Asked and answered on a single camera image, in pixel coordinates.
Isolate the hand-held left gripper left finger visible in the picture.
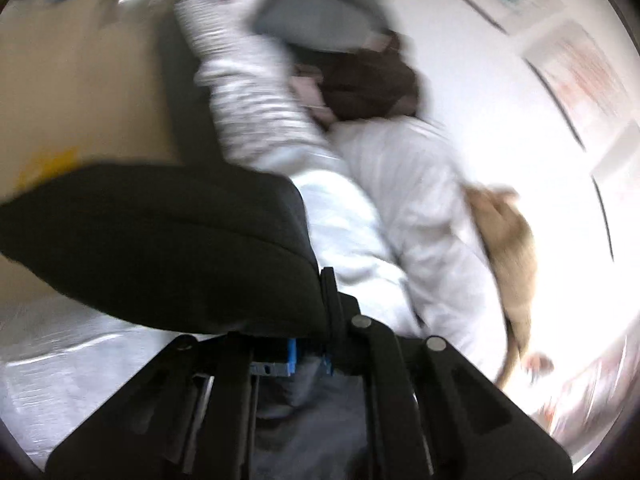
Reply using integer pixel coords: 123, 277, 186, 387
44, 332, 301, 480

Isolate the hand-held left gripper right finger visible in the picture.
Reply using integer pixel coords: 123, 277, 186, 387
319, 266, 574, 480

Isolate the dark grey cloth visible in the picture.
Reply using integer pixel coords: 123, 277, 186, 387
249, 354, 382, 480

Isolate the light blue garment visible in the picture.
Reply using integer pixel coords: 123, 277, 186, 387
291, 167, 425, 339

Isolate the person in white hoodie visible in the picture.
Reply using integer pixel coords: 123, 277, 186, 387
327, 116, 512, 386

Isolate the beige garment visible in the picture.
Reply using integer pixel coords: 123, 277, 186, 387
464, 185, 540, 391

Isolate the white bed sheet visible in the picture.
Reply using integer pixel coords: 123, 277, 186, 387
0, 294, 211, 463

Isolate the pink cloth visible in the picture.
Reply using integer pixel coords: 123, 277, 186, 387
290, 72, 341, 126

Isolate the grey white striped garment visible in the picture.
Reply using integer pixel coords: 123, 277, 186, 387
174, 0, 335, 167

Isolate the dark brown garment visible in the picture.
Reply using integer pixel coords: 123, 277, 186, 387
315, 30, 421, 123

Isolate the tan board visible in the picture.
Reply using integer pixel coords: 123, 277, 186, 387
0, 7, 187, 201

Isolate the red print wall picture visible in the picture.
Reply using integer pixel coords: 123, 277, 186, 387
521, 20, 634, 152

